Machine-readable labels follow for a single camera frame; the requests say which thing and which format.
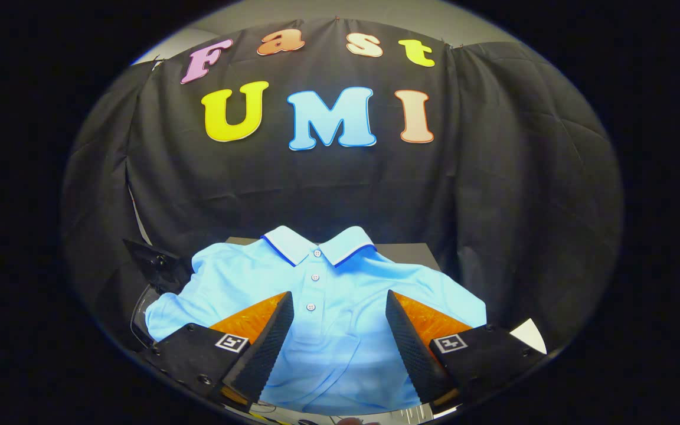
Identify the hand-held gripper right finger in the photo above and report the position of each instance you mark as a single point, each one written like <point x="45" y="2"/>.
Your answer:
<point x="414" y="348"/>

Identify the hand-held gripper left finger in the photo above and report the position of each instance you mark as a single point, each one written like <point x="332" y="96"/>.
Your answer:
<point x="263" y="348"/>

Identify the light blue polo shirt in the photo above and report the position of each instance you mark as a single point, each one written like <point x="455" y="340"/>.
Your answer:
<point x="340" y="354"/>

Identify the beige cabinet with dark top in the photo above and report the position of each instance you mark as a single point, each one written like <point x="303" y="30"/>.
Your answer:
<point x="411" y="254"/>

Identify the white flat board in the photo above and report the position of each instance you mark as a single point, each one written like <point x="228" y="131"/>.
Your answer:
<point x="529" y="337"/>

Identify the black backdrop cloth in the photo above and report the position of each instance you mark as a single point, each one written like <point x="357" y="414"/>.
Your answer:
<point x="375" y="189"/>

